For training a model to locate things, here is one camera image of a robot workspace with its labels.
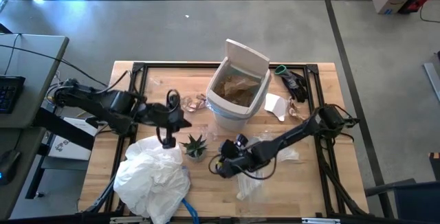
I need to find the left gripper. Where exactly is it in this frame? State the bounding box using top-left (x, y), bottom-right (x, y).
top-left (147, 102), bottom-right (193, 131)

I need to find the brown paper wrapper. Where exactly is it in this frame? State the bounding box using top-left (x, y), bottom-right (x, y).
top-left (179, 92), bottom-right (208, 113)

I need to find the white plastic trash bin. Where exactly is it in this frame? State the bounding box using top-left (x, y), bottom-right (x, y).
top-left (210, 109), bottom-right (254, 133)

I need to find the blue plastic bin liner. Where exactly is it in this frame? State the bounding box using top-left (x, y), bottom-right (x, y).
top-left (206, 100), bottom-right (250, 121)

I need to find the brown paper sheet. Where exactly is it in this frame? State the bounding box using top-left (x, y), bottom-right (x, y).
top-left (212, 75), bottom-right (261, 108)

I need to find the large white plastic bag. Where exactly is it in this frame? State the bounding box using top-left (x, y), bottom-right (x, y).
top-left (113, 136), bottom-right (192, 224)

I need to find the white swing bin lid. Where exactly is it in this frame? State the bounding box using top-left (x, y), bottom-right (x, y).
top-left (205, 38), bottom-right (272, 119)

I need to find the clear printed plastic bag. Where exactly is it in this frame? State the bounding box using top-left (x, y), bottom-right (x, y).
top-left (252, 131), bottom-right (300, 164)

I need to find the succulent in grey patterned pot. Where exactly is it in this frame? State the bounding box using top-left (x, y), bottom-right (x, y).
top-left (180, 133), bottom-right (209, 164)

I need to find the torn white paper piece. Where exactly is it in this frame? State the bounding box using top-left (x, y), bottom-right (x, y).
top-left (263, 92), bottom-right (289, 122)

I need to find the crumpled tan clear wrapper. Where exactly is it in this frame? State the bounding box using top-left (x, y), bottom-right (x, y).
top-left (287, 97), bottom-right (308, 121)

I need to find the black glove with green cuff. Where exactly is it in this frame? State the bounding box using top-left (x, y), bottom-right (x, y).
top-left (274, 65), bottom-right (310, 104)

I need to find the white printed box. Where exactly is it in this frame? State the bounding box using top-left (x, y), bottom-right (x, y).
top-left (47, 119), bottom-right (99, 161)

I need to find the grey desk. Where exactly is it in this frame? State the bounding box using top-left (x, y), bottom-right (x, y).
top-left (0, 33), bottom-right (70, 129)
top-left (0, 126), bottom-right (48, 219)

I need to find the black keyboard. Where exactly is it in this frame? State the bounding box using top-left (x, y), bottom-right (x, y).
top-left (0, 75), bottom-right (27, 115)

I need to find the black computer mouse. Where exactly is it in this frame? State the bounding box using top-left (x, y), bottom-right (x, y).
top-left (0, 149), bottom-right (22, 186)

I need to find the dark blue chair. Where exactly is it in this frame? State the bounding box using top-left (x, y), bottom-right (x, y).
top-left (364, 178), bottom-right (440, 224)

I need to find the grey metal bar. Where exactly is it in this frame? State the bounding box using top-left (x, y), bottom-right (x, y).
top-left (423, 62), bottom-right (440, 103)

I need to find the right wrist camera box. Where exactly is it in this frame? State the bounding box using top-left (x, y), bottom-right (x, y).
top-left (235, 133), bottom-right (249, 148)

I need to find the black aluminium table frame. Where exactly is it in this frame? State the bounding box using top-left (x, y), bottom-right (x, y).
top-left (78, 61), bottom-right (371, 218)

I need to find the blue bag strap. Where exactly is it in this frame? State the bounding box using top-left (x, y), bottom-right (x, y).
top-left (180, 198), bottom-right (200, 224)

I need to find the black desk cable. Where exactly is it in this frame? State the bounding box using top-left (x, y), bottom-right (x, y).
top-left (0, 43), bottom-right (114, 96)

